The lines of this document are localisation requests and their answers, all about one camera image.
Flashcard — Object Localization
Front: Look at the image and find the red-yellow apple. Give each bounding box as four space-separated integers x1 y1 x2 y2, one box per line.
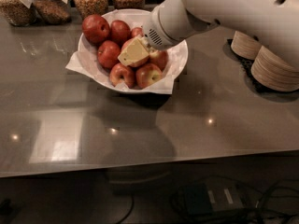
149 49 168 70
135 63 163 89

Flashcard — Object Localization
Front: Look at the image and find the white bowl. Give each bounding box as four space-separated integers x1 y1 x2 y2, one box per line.
77 8 189 95

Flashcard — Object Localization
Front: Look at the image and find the back stack of paper bowls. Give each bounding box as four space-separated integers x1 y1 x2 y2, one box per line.
231 31 262 60

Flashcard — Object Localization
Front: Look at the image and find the red-yellow apple front right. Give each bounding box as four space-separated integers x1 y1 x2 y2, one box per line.
135 63 163 89

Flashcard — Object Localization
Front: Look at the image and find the dark red apple back left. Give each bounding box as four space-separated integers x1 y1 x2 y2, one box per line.
82 14 110 45

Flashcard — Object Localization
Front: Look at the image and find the black mat under bowls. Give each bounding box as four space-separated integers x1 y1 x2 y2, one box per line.
226 38 299 95

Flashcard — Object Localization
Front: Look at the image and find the black floor cable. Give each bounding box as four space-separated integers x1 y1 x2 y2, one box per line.
169 175 299 224

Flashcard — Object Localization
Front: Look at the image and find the front stack of paper bowls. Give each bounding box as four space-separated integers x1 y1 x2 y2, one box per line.
251 46 299 92

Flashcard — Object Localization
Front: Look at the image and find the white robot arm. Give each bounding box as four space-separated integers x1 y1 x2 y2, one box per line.
142 0 299 67

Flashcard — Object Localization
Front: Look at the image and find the red apple middle left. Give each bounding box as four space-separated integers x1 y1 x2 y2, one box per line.
97 40 121 69

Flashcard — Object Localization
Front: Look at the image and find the glass jar far left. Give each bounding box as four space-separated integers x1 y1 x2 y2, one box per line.
0 0 36 26

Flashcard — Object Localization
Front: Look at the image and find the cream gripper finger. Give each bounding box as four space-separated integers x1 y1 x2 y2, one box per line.
117 35 150 68
139 36 157 54

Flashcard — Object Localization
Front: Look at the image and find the dark red apple back middle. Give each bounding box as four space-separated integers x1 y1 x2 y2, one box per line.
110 20 131 46

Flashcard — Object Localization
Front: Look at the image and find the red apple front left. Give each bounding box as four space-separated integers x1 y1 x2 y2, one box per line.
109 63 135 88

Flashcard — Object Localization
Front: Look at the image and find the black power adapter box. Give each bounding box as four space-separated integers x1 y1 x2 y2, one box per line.
182 181 245 217

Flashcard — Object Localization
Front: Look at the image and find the dark red apple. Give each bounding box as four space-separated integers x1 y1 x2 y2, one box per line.
110 20 131 46
82 14 110 45

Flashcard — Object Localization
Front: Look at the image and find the white paper liner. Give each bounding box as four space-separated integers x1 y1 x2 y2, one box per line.
64 8 185 95

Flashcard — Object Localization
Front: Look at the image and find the red apple back right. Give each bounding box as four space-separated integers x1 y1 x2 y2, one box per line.
131 27 144 37

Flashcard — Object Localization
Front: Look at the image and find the stack of paper bowls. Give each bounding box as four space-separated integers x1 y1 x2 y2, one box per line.
251 46 299 92
231 31 262 60

